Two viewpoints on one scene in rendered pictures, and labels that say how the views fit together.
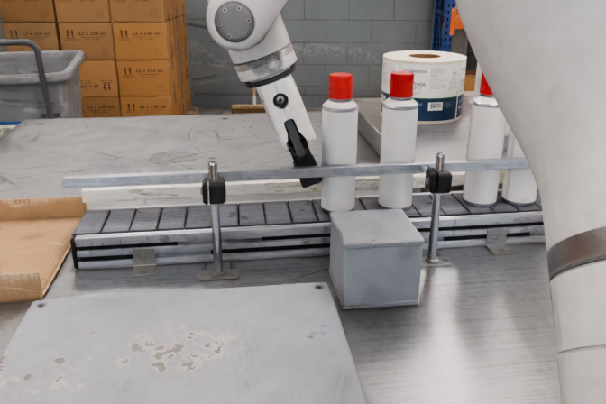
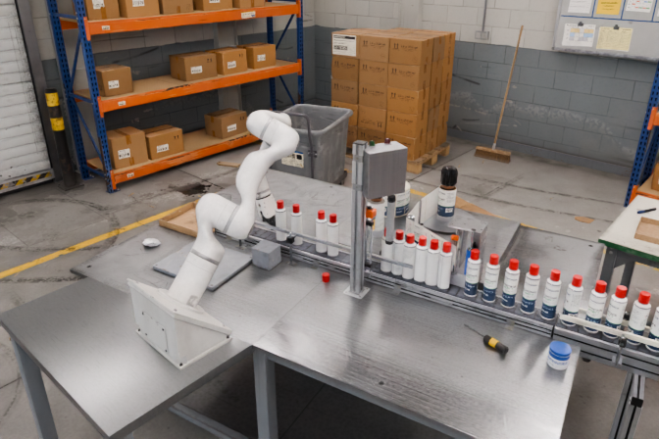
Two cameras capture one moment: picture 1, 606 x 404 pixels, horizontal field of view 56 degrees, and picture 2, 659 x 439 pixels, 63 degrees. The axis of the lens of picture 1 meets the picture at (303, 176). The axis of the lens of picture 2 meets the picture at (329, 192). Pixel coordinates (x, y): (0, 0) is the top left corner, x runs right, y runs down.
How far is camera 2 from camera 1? 2.10 m
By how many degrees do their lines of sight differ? 35
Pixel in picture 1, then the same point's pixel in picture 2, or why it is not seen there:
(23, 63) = (323, 113)
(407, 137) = (294, 223)
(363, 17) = (604, 94)
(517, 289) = (296, 276)
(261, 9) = not seen: hidden behind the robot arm
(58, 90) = (318, 139)
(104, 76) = (379, 119)
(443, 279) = (285, 268)
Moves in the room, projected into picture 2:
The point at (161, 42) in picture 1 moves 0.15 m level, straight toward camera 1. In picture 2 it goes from (414, 104) to (410, 107)
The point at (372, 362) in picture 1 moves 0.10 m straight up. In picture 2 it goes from (240, 275) to (239, 256)
